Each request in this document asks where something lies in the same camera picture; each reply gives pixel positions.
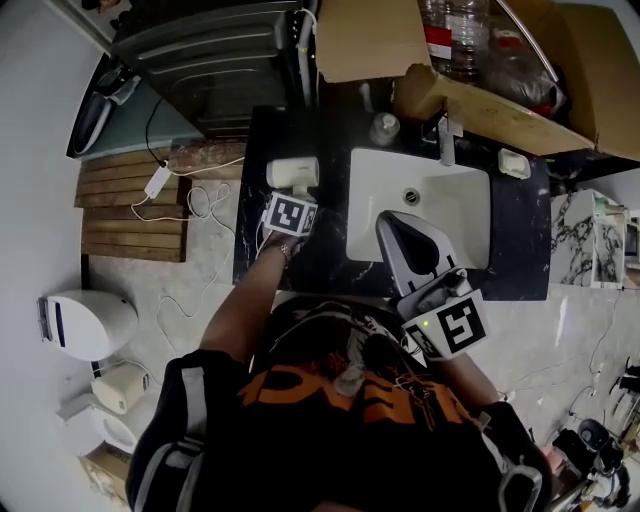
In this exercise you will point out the person's black orange printed shirt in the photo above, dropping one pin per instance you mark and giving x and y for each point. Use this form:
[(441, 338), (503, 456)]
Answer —
[(325, 450)]

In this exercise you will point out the cream cylindrical appliance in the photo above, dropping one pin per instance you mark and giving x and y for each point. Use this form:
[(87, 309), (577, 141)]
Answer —
[(292, 171)]

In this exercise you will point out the small clear glass bottle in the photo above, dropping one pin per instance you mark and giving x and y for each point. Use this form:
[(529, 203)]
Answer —
[(384, 129)]

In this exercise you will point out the white power adapter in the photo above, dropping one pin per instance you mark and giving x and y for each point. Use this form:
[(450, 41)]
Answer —
[(157, 181)]

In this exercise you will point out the small cream box appliance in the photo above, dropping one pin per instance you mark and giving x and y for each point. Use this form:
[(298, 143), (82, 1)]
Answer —
[(120, 387)]

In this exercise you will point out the wooden slat board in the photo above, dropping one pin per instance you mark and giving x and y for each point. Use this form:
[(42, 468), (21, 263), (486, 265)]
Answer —
[(130, 225)]

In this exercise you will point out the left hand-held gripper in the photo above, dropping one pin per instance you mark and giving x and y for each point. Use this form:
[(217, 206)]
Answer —
[(291, 214)]

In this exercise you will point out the large open cardboard box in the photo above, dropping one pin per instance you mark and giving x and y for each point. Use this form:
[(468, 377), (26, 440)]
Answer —
[(580, 100)]

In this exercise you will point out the person's left forearm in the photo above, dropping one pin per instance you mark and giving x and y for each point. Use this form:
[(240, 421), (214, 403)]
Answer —
[(240, 300)]

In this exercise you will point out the small brown cardboard box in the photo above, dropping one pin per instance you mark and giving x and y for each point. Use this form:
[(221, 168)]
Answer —
[(107, 475)]

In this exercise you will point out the black marble counter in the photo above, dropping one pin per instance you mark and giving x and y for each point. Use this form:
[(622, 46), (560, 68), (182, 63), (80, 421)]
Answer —
[(325, 260)]

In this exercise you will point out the dark ribbed cabinet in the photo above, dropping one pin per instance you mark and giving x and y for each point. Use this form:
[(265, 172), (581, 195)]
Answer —
[(210, 60)]

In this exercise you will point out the person's right forearm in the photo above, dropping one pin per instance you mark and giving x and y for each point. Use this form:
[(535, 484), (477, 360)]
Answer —
[(467, 382)]

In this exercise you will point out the grey white handheld appliance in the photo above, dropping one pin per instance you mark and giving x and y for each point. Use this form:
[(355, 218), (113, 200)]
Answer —
[(92, 122)]

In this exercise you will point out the black fan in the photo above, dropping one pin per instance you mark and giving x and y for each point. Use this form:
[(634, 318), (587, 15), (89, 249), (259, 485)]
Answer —
[(595, 445)]

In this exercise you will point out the white round appliance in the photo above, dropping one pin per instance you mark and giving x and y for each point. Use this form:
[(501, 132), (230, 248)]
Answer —
[(90, 427)]

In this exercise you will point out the person's left hand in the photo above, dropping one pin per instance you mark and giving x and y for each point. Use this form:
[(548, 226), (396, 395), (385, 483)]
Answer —
[(280, 240)]

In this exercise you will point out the white marble pattern cabinet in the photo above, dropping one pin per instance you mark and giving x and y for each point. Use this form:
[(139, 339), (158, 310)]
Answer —
[(570, 240)]

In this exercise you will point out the grey blue low table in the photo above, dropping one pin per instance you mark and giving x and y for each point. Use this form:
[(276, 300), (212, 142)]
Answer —
[(165, 120)]

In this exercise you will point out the white lidded trash bin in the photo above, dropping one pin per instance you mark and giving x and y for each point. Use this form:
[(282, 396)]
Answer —
[(95, 325)]

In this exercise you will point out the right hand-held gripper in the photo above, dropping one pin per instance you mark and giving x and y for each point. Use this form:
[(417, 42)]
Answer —
[(457, 325)]

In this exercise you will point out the dark plastic bag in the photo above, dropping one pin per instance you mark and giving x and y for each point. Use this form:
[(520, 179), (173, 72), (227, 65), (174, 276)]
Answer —
[(530, 75)]

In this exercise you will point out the large clear plastic bottle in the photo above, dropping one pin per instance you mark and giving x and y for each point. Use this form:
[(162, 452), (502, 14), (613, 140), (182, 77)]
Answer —
[(457, 35)]

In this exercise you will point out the white soap dish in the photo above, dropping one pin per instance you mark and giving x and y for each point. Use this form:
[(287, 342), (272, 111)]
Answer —
[(514, 163)]

